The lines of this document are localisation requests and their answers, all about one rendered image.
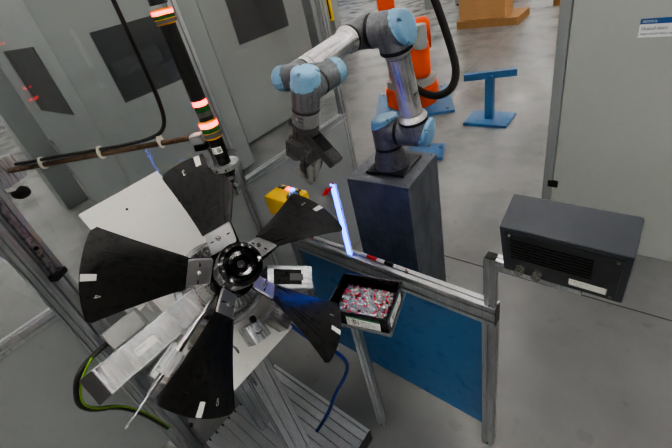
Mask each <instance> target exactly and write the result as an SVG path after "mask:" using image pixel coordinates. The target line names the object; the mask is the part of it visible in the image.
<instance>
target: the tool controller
mask: <svg viewBox="0 0 672 448"><path fill-rule="evenodd" d="M644 222H645V219H644V218H643V217H639V216H634V215H628V214H623V213H617V212H612V211H607V210H601V209H596V208H590V207H585V206H579V205H574V204H568V203H563V202H557V201H552V200H547V199H541V198H536V197H530V196H525V195H519V194H514V195H513V197H512V199H511V201H510V203H509V205H508V208H507V210H506V212H505V214H504V217H503V219H502V221H501V223H500V225H499V227H500V236H501V245H502V253H503V262H504V268H506V269H509V270H512V271H514V272H513V273H514V274H515V275H516V276H523V274H525V275H528V276H531V277H530V278H531V279H532V280H533V281H536V282H539V281H540V279H542V280H545V281H548V282H552V283H555V284H558V285H562V286H565V287H568V288H572V289H575V290H578V291H582V292H585V293H588V294H592V295H595V296H598V297H602V298H605V299H608V300H611V301H615V302H618V303H622V302H623V299H624V296H625V293H626V289H627V286H628V283H629V280H630V276H631V273H632V270H633V267H634V263H635V260H636V257H637V252H638V248H639V244H640V239H641V235H642V231H643V226H644Z"/></svg>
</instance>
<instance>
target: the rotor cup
mask: <svg viewBox="0 0 672 448"><path fill-rule="evenodd" d="M211 257H213V266H212V274H211V281H210V284H208V285H206V286H207V288H208V289H209V291H210V292H211V293H212V294H214V295H215V296H217V297H218V294H219V290H220V287H222V288H225V289H227V290H228V291H230V292H232V293H233V294H235V295H236V296H237V298H240V297H242V296H243V295H245V294H246V293H247V292H249V290H250V289H251V288H252V286H253V283H254V282H256V281H257V280H258V278H259V277H260V275H261V273H262V269H263V259H262V256H261V254H260V252H259V251H258V250H257V248H255V247H254V246H253V245H251V244H249V243H246V242H234V243H231V244H229V245H227V246H226V247H225V248H223V250H222V251H221V252H220V253H218V254H216V255H212V256H211ZM239 260H243V261H244V262H245V266H244V267H242V268H240V267H238V266H237V262H238V261H239ZM216 265H217V268H216V269H215V270H214V267H215V266H216ZM233 287H236V288H235V289H234V290H233V289H231V288H233Z"/></svg>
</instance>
